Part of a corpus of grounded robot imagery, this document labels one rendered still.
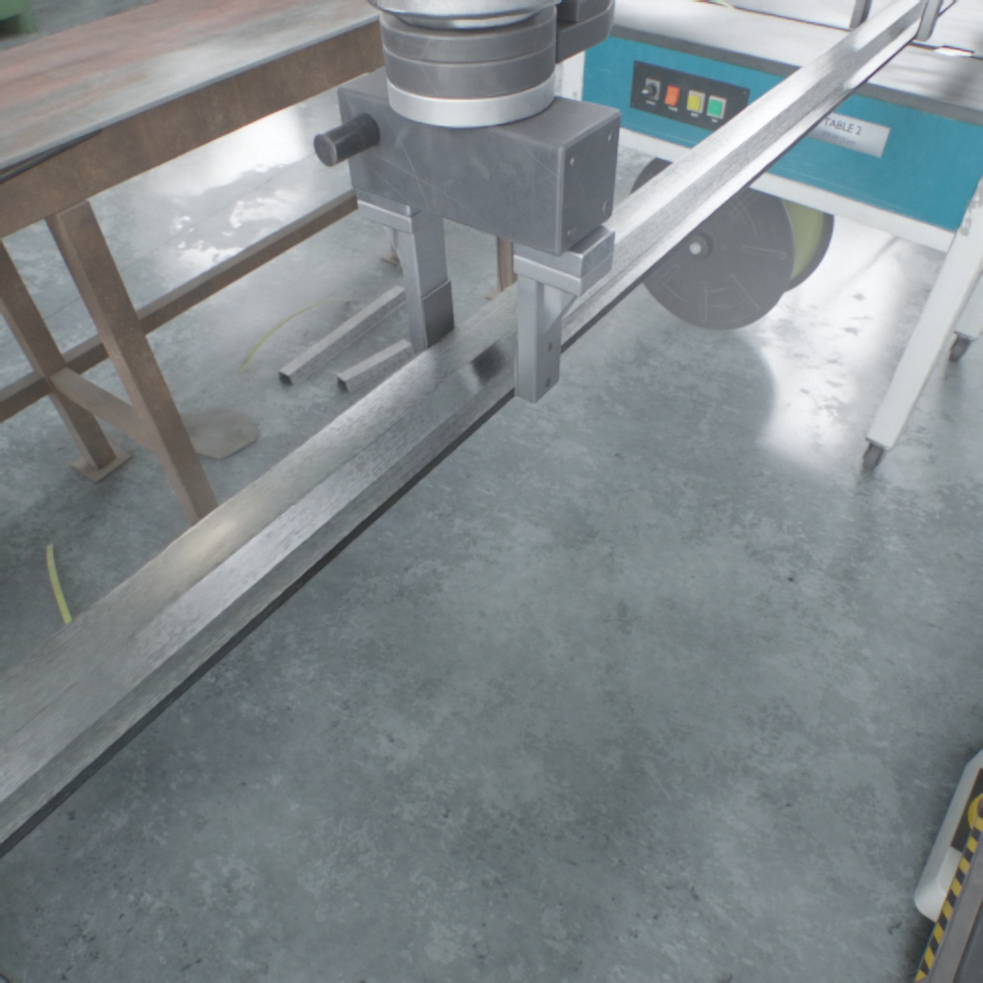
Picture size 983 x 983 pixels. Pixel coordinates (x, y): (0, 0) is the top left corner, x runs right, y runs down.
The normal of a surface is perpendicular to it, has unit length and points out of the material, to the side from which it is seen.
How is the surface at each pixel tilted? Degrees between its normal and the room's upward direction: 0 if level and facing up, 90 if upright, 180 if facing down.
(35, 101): 0
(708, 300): 90
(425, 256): 90
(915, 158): 90
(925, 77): 0
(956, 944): 0
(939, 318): 90
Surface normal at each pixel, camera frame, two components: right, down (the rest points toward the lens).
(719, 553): -0.03, -0.69
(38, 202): 0.81, 0.41
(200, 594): 0.77, 0.23
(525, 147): -0.60, 0.59
